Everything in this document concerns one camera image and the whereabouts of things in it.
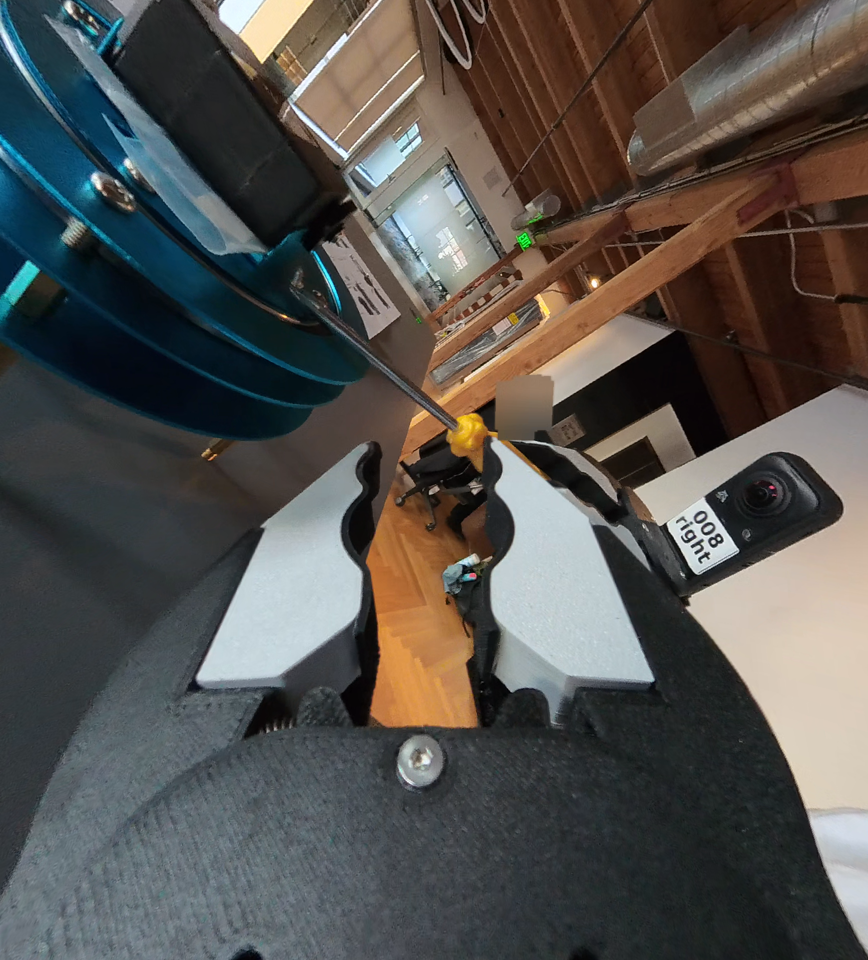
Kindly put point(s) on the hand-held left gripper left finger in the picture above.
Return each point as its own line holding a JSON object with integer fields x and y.
{"x": 284, "y": 600}

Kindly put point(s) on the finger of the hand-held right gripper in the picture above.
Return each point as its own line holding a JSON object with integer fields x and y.
{"x": 580, "y": 472}

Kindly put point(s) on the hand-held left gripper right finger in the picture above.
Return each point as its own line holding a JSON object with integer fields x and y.
{"x": 561, "y": 600}

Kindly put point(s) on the blue toy robot arm base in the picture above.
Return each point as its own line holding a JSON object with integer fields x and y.
{"x": 141, "y": 300}

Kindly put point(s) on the dark grey desk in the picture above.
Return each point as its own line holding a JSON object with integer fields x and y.
{"x": 66, "y": 525}

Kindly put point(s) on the dark bag with clutter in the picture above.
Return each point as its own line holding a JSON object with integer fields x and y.
{"x": 465, "y": 596}

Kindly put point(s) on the black office chair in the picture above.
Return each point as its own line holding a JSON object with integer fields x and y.
{"x": 419, "y": 502}

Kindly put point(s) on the wooden ceiling beam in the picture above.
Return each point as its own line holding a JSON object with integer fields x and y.
{"x": 666, "y": 262}

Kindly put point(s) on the green exit sign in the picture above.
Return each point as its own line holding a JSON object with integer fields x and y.
{"x": 524, "y": 241}

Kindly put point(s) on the glass cylinder ceiling lamp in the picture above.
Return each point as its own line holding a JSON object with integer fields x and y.
{"x": 537, "y": 210}

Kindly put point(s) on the printed instruction sheet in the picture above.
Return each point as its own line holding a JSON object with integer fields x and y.
{"x": 370, "y": 300}

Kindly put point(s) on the glass door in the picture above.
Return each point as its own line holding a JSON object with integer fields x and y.
{"x": 434, "y": 232}

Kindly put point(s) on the silver ventilation duct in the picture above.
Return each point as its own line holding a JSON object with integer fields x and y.
{"x": 764, "y": 82}

